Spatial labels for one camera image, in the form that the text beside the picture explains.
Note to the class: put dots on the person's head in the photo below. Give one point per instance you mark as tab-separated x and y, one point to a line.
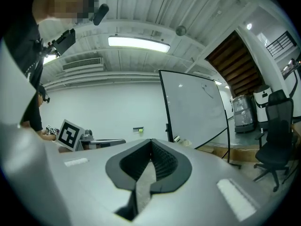
47	1

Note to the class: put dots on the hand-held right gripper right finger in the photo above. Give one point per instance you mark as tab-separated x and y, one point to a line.
207	173

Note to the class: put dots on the white machine black panel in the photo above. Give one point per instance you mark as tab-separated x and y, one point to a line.
262	102

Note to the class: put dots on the black mesh office chair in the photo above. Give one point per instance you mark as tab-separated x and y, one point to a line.
277	131

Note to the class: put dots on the grey ceiling dome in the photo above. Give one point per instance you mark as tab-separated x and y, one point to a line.
181	30

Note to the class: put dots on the white whiteboard black frame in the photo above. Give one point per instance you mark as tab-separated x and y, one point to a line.
192	107

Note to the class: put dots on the plastic-wrapped grey machine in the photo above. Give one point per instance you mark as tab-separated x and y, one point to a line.
243	114

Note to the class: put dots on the black head-worn camera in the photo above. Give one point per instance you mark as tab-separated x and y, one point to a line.
101	13

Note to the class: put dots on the black metal railing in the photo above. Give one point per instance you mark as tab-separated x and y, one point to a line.
281	43

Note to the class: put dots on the black whiteboard stand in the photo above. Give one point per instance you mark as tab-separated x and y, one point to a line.
228	149

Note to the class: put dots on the wooden platform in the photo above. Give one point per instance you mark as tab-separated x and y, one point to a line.
242	153

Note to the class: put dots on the small wall shelf green ball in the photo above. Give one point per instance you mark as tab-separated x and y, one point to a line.
138	129

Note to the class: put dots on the small white box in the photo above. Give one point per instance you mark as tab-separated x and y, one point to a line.
177	139

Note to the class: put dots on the person's black shirt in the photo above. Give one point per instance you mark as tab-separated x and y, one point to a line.
21	46

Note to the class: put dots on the white ceiling air vent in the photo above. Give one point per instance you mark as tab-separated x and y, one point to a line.
82	63

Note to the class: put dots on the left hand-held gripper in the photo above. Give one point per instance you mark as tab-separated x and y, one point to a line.
68	135

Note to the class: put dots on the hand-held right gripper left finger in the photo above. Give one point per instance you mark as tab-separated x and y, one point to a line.
89	173

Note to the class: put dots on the long ceiling light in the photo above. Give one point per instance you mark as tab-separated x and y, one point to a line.
138	43

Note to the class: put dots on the wooden staircase underside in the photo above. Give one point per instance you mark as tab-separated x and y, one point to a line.
237	65

